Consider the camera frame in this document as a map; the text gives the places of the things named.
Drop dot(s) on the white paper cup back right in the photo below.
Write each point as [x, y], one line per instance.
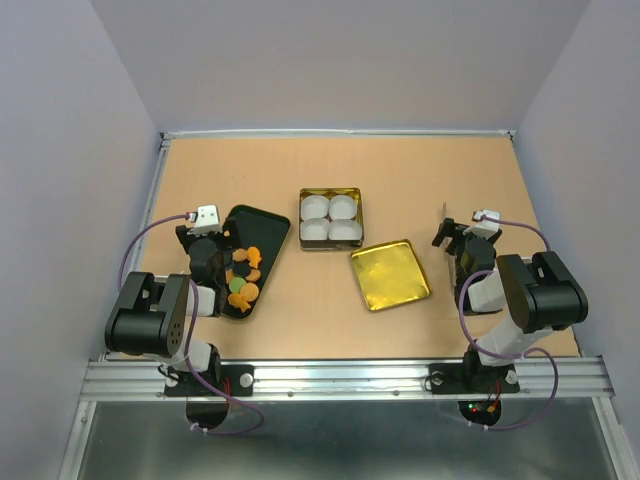
[342, 207]

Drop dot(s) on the orange round cookie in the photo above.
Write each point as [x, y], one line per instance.
[253, 276]

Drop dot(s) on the black sandwich cookie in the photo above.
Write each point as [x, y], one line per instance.
[242, 269]

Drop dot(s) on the orange fish cookie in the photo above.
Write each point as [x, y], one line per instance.
[254, 257]

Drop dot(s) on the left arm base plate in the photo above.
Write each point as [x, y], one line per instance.
[232, 379]

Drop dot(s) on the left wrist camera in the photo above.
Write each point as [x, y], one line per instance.
[206, 220]

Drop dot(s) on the white paper cup back left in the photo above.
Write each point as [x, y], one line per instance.
[314, 207]

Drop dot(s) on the green round cookie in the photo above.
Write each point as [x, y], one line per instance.
[236, 284]

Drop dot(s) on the white paper cup front left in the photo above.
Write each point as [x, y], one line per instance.
[314, 229]

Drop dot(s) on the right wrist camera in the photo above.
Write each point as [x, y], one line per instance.
[485, 223]

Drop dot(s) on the round tan biscuit cookie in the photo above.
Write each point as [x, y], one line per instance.
[240, 255]

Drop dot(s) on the black cookie tray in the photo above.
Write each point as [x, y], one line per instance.
[262, 234]

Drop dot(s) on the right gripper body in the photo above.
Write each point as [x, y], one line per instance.
[456, 245]

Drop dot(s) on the gold square tin box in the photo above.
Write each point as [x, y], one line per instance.
[329, 245]

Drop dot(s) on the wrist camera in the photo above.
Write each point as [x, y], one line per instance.
[206, 220]
[485, 223]

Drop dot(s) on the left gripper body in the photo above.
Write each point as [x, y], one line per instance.
[222, 244]

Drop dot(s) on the white paper cup front right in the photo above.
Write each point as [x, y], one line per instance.
[345, 230]

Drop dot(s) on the aluminium front rail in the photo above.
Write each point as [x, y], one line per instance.
[324, 380]

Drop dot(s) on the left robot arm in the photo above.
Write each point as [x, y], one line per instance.
[148, 317]

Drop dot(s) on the gold tin lid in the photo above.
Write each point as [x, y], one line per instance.
[389, 275]

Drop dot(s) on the white paper cup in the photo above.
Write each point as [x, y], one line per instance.
[342, 207]
[345, 230]
[314, 207]
[314, 229]

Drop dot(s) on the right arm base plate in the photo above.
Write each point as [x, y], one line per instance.
[456, 379]

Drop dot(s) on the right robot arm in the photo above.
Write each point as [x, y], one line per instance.
[536, 296]

